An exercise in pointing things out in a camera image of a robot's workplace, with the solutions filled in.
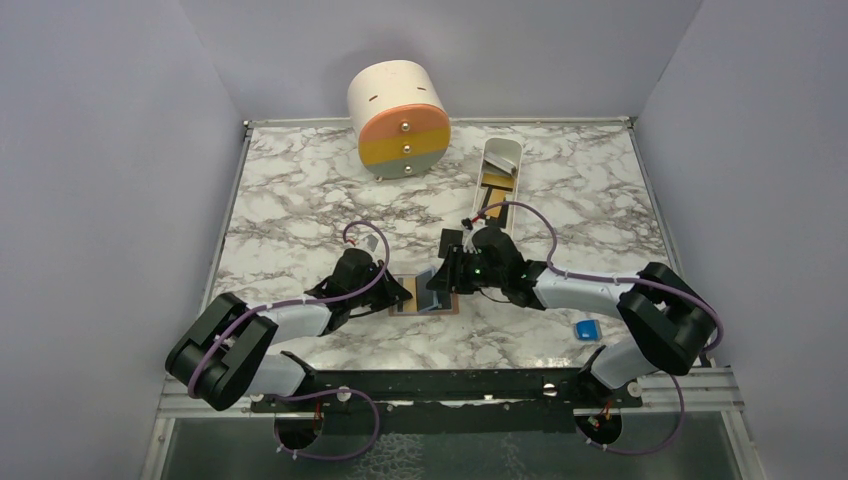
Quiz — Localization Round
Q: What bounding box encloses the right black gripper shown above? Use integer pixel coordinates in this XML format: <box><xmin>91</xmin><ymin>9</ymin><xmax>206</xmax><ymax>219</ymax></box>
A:
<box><xmin>426</xmin><ymin>244</ymin><xmax>505</xmax><ymax>295</ymax></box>

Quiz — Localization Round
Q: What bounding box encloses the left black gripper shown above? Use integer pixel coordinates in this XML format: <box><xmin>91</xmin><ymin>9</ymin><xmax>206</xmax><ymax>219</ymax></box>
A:
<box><xmin>349</xmin><ymin>259</ymin><xmax>412</xmax><ymax>312</ymax></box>

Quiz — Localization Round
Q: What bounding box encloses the gold credit card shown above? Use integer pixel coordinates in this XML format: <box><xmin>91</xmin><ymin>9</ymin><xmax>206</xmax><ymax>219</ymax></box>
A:
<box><xmin>397</xmin><ymin>276</ymin><xmax>432</xmax><ymax>315</ymax></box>

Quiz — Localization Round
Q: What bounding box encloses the brown leather card holder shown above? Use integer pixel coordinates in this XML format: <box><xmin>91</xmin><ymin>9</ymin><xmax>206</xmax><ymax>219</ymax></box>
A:
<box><xmin>389</xmin><ymin>272</ymin><xmax>459</xmax><ymax>316</ymax></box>

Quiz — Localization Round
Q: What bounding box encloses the dark credit card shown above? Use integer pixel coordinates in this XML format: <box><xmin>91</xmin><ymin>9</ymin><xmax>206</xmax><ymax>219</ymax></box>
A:
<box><xmin>415</xmin><ymin>268</ymin><xmax>441</xmax><ymax>313</ymax></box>

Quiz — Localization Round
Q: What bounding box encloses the gold black striped card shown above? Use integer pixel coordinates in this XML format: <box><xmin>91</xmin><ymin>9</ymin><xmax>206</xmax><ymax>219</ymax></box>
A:
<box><xmin>478</xmin><ymin>187</ymin><xmax>512</xmax><ymax>210</ymax></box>

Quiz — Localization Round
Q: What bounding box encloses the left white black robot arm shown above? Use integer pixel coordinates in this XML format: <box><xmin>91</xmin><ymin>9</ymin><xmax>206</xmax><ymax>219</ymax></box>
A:
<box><xmin>165</xmin><ymin>248</ymin><xmax>413</xmax><ymax>411</ymax></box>

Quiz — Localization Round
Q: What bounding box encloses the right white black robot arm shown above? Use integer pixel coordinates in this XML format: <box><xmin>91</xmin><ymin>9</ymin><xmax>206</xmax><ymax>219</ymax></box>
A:
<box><xmin>427</xmin><ymin>226</ymin><xmax>720</xmax><ymax>407</ymax></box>

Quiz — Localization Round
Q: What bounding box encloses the cards stack in tray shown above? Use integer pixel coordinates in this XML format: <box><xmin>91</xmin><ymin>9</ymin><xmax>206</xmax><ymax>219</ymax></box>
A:
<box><xmin>480</xmin><ymin>151</ymin><xmax>519</xmax><ymax>191</ymax></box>

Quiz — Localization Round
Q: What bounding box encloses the small blue object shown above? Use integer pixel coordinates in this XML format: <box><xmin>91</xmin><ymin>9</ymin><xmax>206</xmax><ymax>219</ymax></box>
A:
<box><xmin>574</xmin><ymin>319</ymin><xmax>603</xmax><ymax>342</ymax></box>

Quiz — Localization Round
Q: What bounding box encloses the long white oval tray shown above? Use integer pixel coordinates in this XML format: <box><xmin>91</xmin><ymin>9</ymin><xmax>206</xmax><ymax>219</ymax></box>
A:
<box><xmin>471</xmin><ymin>137</ymin><xmax>523</xmax><ymax>234</ymax></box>

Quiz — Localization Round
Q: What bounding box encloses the round drawer cabinet orange yellow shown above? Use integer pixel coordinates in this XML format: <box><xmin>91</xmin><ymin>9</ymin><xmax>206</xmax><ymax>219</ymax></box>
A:
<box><xmin>347</xmin><ymin>60</ymin><xmax>451</xmax><ymax>179</ymax></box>

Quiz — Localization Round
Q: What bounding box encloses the aluminium table frame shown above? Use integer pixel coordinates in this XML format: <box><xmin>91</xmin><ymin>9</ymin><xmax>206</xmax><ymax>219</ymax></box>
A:
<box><xmin>139</xmin><ymin>116</ymin><xmax>763</xmax><ymax>480</ymax></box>

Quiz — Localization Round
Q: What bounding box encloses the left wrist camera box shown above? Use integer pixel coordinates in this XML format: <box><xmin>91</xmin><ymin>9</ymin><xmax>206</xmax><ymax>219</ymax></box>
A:
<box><xmin>361</xmin><ymin>234</ymin><xmax>381</xmax><ymax>255</ymax></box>

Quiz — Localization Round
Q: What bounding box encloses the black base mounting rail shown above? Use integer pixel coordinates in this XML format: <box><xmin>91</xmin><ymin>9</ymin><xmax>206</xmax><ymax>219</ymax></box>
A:
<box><xmin>250</xmin><ymin>368</ymin><xmax>642</xmax><ymax>435</ymax></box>

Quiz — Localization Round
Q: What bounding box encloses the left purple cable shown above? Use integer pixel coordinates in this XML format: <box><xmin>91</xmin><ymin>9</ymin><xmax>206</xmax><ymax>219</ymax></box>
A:
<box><xmin>187</xmin><ymin>220</ymin><xmax>392</xmax><ymax>462</ymax></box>

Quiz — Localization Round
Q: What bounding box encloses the purple cable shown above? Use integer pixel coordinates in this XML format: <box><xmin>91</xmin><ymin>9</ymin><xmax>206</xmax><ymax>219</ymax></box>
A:
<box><xmin>187</xmin><ymin>220</ymin><xmax>392</xmax><ymax>462</ymax></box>
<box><xmin>462</xmin><ymin>200</ymin><xmax>725</xmax><ymax>457</ymax></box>

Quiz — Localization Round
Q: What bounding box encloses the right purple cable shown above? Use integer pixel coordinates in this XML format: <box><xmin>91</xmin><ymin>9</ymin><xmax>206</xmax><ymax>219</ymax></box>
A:
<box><xmin>462</xmin><ymin>200</ymin><xmax>725</xmax><ymax>457</ymax></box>

